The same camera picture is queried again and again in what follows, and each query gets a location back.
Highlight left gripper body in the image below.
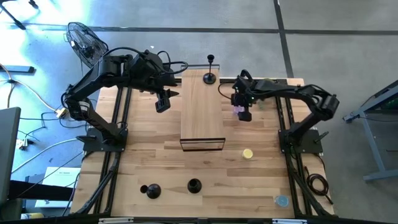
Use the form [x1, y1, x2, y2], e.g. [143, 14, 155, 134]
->
[136, 51, 178, 92]

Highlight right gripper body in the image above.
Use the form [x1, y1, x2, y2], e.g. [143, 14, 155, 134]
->
[231, 75, 262, 113]

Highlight black metal candlestick holder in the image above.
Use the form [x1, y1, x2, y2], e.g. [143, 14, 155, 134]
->
[202, 54, 218, 85]
[139, 183, 162, 200]
[187, 178, 203, 194]

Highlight blue candle jar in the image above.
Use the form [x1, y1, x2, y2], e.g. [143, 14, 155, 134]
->
[274, 195, 290, 208]

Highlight artificial green potted plant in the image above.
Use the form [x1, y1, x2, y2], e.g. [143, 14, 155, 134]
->
[257, 77, 277, 110]

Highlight black floor fan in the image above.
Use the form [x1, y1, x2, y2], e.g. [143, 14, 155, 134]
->
[65, 21, 109, 68]

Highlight yellow white power strip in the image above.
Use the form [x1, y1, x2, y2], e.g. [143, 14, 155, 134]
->
[55, 107, 70, 119]

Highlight white cardboard box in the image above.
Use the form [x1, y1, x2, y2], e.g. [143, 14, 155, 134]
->
[34, 167, 81, 208]

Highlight black floor bar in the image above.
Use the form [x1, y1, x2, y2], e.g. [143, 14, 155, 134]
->
[0, 65, 35, 75]

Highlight black tripod leg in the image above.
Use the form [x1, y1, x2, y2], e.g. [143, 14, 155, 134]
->
[0, 0, 40, 31]

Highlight grey panel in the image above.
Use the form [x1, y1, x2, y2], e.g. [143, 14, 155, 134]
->
[0, 107, 22, 206]

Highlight yellow object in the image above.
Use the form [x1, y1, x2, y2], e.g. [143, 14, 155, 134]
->
[20, 212, 45, 220]

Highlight wooden shelf black metal frame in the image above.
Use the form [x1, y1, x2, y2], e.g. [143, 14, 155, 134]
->
[179, 63, 226, 152]

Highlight coiled black cable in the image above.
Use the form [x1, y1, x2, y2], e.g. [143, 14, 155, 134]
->
[306, 166, 334, 205]

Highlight black table frame rails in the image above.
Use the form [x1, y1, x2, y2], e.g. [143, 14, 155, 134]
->
[70, 70, 335, 224]

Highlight white floor cable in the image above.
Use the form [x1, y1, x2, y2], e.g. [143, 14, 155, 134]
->
[11, 138, 78, 174]

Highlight grey metal desk frame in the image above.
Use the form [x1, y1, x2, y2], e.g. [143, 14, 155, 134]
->
[343, 80, 398, 183]

